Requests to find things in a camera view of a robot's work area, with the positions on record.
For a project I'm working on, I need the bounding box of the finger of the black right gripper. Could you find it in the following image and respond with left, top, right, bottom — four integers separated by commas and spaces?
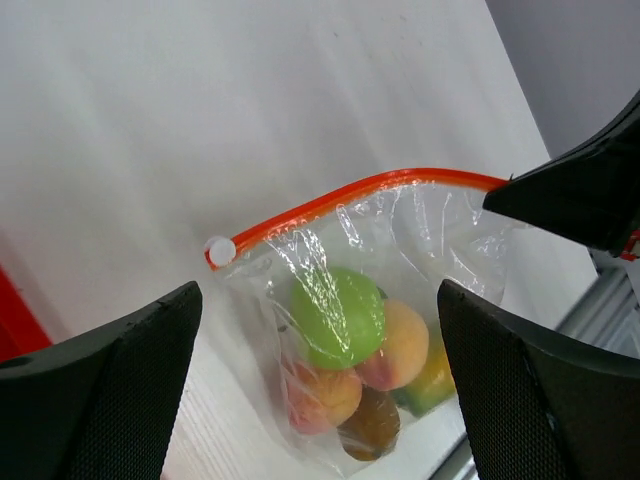
483, 95, 640, 258

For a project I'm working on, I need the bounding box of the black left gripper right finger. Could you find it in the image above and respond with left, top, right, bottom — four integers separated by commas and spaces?
436, 278, 640, 480

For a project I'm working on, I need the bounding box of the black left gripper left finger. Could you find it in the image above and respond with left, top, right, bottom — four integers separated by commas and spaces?
1, 281, 203, 479

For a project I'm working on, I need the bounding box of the yellow green mango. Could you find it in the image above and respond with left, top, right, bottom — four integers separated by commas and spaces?
392, 338, 456, 418

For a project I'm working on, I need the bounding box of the orange fruit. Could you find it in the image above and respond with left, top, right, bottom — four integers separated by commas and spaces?
356, 298, 430, 392

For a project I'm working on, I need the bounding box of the brown kiwi fruit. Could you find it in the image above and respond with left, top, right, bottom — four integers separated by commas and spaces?
338, 387, 401, 462

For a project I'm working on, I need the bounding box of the green apple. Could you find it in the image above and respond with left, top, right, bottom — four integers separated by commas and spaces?
290, 267, 386, 370

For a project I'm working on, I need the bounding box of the pink peach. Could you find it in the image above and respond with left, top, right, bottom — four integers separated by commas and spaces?
284, 362, 363, 435

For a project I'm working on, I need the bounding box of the clear zip top bag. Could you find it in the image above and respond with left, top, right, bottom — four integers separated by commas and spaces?
205, 168, 514, 479

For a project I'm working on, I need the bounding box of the red plastic tray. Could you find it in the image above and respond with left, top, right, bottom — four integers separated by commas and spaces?
0, 270, 52, 362

